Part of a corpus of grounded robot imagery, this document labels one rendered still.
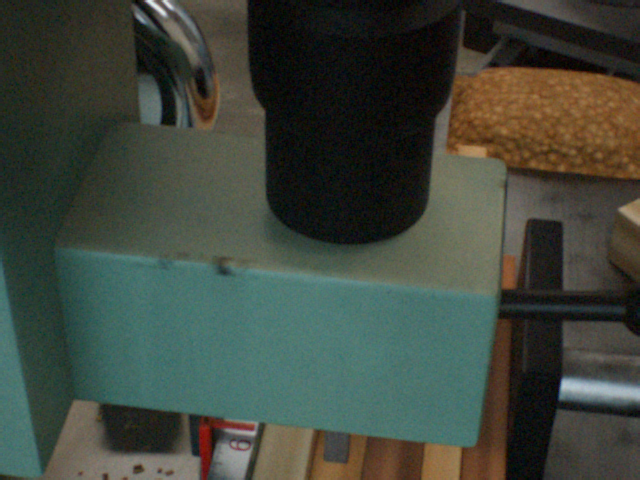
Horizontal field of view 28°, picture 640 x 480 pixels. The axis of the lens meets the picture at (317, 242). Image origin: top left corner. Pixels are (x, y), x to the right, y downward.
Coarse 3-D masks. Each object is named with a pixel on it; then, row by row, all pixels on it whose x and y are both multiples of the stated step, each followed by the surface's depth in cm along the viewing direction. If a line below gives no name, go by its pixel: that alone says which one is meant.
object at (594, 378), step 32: (544, 224) 52; (544, 256) 51; (544, 288) 49; (544, 320) 48; (512, 352) 52; (544, 352) 47; (576, 352) 51; (608, 352) 52; (512, 384) 50; (544, 384) 46; (576, 384) 51; (608, 384) 51; (512, 416) 48; (544, 416) 47; (512, 448) 48; (544, 448) 48
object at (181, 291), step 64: (128, 128) 44; (192, 128) 44; (128, 192) 41; (192, 192) 41; (256, 192) 41; (448, 192) 42; (64, 256) 39; (128, 256) 39; (192, 256) 39; (256, 256) 39; (320, 256) 39; (384, 256) 39; (448, 256) 39; (64, 320) 41; (128, 320) 41; (192, 320) 40; (256, 320) 40; (320, 320) 40; (384, 320) 39; (448, 320) 39; (128, 384) 43; (192, 384) 42; (256, 384) 42; (320, 384) 41; (384, 384) 41; (448, 384) 41
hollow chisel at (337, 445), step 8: (328, 432) 47; (336, 432) 47; (328, 440) 48; (336, 440) 48; (344, 440) 48; (328, 448) 48; (336, 448) 48; (344, 448) 48; (328, 456) 48; (336, 456) 48; (344, 456) 48
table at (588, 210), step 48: (528, 192) 69; (576, 192) 69; (624, 192) 69; (576, 240) 66; (576, 288) 63; (624, 288) 63; (576, 336) 61; (624, 336) 61; (576, 432) 56; (624, 432) 56
